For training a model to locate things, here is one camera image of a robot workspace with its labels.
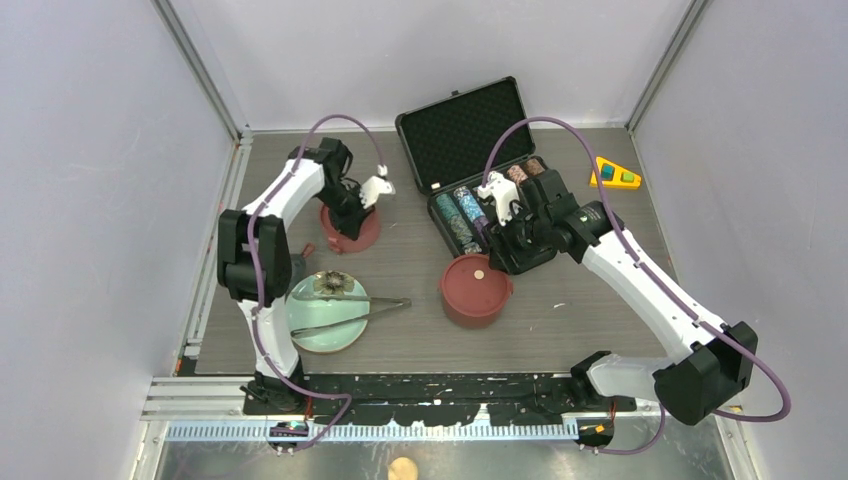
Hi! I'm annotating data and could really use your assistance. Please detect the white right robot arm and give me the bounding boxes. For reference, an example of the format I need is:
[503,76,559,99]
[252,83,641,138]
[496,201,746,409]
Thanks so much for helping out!
[474,170,758,425]

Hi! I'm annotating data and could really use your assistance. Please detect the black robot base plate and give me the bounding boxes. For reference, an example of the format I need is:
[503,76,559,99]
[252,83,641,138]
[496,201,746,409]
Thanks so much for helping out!
[240,373,636,427]

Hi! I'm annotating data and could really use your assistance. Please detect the round beige object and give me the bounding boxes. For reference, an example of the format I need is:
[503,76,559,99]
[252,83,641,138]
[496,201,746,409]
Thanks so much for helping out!
[387,457,419,480]

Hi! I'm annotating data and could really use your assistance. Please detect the black poker chip case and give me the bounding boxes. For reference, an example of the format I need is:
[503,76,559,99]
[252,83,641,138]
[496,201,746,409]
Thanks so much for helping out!
[395,76,556,275]

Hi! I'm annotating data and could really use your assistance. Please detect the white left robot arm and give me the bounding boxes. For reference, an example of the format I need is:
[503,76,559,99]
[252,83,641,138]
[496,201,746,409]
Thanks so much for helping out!
[216,137,395,414]

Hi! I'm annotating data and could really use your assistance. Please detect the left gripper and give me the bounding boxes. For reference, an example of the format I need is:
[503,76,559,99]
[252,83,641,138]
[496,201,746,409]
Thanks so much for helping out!
[315,182,375,241]

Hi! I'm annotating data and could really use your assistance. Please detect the red steel-lined lunch box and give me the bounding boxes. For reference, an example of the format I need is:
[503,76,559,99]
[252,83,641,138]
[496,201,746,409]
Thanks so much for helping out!
[438,254,515,331]

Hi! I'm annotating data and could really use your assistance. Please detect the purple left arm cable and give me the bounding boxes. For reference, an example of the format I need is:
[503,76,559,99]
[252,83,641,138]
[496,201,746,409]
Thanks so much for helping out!
[246,114,390,453]

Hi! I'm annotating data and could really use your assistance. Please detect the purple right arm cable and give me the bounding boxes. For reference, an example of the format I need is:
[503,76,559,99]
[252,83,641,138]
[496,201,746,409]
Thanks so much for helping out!
[480,117,792,456]

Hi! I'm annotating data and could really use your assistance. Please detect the metal tongs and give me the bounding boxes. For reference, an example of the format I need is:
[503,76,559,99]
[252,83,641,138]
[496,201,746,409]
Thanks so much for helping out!
[290,295,412,338]

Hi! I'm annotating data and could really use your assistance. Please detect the light green ceramic plate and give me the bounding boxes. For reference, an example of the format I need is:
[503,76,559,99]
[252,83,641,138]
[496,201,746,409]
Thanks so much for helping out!
[286,271,370,354]

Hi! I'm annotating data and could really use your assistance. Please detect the red lunch box with food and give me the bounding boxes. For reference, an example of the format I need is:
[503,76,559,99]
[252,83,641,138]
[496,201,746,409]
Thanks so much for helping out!
[319,201,383,256]

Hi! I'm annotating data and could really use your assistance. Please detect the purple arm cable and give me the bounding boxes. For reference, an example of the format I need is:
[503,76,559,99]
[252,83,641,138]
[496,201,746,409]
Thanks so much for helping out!
[480,117,792,456]
[246,114,390,453]

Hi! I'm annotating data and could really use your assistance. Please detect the red lunch box lid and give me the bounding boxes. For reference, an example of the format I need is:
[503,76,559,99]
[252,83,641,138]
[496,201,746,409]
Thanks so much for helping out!
[439,254,514,319]
[320,206,381,254]

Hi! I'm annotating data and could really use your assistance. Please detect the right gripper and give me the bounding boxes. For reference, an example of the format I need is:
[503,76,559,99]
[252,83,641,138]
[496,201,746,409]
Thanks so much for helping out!
[482,200,551,274]

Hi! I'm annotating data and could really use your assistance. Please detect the yellow triangular toy block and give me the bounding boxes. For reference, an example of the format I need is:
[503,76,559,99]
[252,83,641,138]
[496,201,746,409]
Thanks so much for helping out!
[589,156,642,190]

